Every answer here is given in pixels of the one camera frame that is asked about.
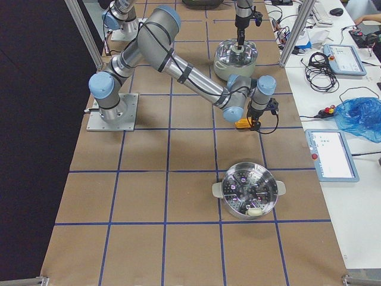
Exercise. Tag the black computer mouse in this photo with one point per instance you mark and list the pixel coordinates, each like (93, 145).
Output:
(336, 12)

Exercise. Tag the teach pendant tablet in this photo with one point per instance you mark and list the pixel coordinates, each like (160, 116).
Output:
(344, 60)
(331, 155)

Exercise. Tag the near teach pendant tablet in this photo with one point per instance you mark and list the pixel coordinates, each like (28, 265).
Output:
(331, 155)

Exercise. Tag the steel steamer basket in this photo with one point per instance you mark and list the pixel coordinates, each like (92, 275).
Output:
(248, 190)

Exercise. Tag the aluminium frame post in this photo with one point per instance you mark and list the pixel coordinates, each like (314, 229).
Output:
(297, 28)

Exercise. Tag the far teach pendant tablet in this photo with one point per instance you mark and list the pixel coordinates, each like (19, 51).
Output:
(344, 60)

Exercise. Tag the pale green cooking pot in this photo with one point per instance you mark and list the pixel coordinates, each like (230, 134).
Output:
(223, 71)

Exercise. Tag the emergency stop button box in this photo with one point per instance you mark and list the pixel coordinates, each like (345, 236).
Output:
(327, 112)

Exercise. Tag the yellow corn cob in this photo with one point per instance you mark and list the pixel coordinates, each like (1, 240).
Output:
(242, 124)

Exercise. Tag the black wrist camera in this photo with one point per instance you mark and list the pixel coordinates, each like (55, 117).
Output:
(258, 17)
(273, 106)

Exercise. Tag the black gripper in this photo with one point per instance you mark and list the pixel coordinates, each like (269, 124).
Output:
(240, 31)
(253, 114)

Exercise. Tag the white keyboard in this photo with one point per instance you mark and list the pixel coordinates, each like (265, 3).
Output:
(320, 16)

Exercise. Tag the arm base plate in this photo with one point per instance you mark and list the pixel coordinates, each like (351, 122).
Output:
(127, 31)
(119, 118)

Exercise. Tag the dark brown rice cooker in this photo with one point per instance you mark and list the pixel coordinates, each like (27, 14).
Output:
(202, 4)

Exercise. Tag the blue plastic bag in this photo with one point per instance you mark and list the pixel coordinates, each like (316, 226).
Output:
(360, 117)

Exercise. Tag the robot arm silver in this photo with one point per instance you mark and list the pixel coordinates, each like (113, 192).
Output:
(243, 97)
(120, 13)

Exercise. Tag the white paper box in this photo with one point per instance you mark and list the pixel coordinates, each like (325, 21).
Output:
(318, 38)

